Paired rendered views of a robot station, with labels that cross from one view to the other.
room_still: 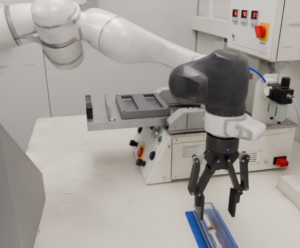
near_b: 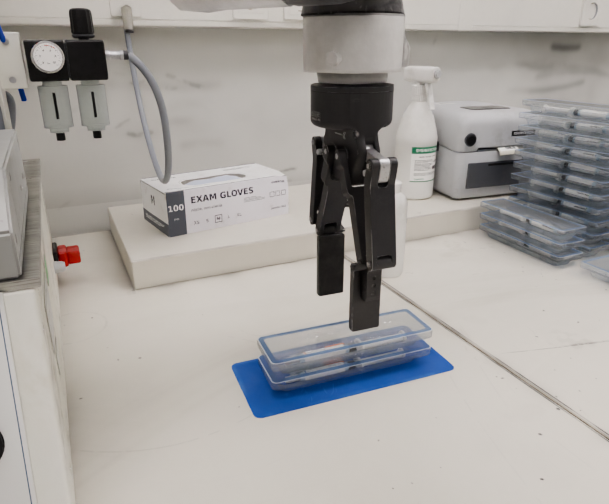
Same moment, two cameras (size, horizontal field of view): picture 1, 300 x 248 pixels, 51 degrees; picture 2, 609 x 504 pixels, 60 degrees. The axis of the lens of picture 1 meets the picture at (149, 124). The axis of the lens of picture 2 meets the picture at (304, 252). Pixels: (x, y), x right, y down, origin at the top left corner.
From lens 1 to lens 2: 0.92 m
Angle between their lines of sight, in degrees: 94
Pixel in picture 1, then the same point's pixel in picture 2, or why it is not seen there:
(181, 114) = (3, 179)
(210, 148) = (385, 120)
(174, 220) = (303, 436)
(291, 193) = (183, 266)
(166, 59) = not seen: outside the picture
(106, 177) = not seen: outside the picture
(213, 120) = (400, 31)
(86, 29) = not seen: outside the picture
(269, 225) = (275, 304)
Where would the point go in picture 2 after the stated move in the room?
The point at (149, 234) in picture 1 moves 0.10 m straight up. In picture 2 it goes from (393, 484) to (402, 380)
